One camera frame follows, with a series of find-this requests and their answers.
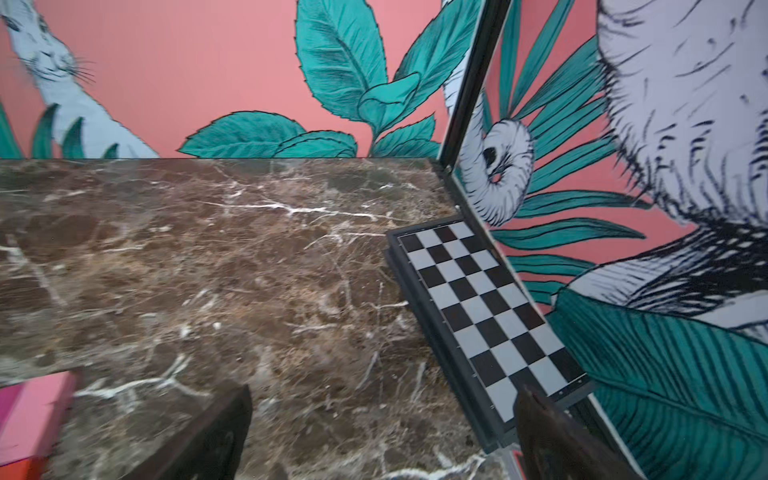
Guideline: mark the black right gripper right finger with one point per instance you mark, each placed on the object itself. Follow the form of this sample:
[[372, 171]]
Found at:
[[554, 446]]

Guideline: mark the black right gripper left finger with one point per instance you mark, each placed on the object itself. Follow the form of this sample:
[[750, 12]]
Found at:
[[209, 447]]

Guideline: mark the pink block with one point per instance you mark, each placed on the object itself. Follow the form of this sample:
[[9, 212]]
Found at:
[[32, 412]]

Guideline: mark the red block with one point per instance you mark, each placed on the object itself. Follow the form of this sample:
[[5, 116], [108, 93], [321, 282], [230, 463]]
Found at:
[[26, 469]]

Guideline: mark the black white checkerboard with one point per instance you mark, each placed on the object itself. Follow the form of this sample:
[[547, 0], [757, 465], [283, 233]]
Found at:
[[489, 340]]

